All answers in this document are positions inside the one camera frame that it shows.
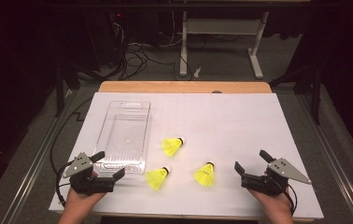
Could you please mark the person's right hand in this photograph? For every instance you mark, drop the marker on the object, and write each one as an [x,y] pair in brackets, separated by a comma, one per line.
[269,202]

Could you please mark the white metal desk frame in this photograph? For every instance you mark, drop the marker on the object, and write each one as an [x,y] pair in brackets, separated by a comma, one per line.
[221,26]

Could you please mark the person's left hand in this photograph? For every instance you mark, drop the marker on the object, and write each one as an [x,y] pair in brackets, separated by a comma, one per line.
[81,200]

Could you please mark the yellow shuttlecock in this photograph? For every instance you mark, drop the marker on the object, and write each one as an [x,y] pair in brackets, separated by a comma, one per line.
[156,179]
[171,147]
[204,175]

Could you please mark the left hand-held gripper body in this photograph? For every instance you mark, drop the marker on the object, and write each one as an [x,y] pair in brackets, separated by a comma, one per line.
[86,183]

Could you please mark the black stand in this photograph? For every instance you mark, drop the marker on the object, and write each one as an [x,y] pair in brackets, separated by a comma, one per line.
[313,90]
[62,90]

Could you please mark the small white floor object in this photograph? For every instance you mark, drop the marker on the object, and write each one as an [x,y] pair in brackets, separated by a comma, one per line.
[197,71]

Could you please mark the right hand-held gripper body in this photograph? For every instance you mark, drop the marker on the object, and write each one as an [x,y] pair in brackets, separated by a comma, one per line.
[269,180]

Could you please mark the metal floor rail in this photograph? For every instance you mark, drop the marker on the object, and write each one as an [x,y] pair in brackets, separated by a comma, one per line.
[37,158]
[336,168]

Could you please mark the clear plastic container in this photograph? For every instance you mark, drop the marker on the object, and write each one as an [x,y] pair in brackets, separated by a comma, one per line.
[124,137]

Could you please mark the wooden table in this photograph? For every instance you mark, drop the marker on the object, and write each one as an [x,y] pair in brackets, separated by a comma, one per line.
[180,87]

